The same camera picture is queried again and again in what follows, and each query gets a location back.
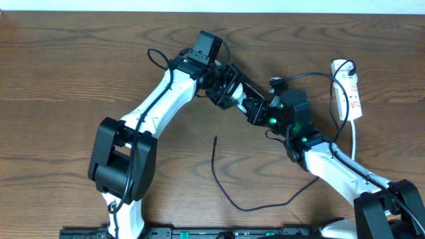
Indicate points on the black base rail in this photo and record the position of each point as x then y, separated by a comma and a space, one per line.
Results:
187, 233

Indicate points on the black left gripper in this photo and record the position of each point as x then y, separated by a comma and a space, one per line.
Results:
237, 77

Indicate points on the black smartphone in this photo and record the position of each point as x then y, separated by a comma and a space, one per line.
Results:
238, 94

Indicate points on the white power strip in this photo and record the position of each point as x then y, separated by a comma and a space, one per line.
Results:
348, 95

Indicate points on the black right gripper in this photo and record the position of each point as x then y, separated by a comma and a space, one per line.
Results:
255, 116

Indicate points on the white charger adapter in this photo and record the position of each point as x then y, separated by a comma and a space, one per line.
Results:
344, 70

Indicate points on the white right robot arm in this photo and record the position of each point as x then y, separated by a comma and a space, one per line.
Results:
383, 208

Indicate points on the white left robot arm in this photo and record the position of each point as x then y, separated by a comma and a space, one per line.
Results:
123, 159

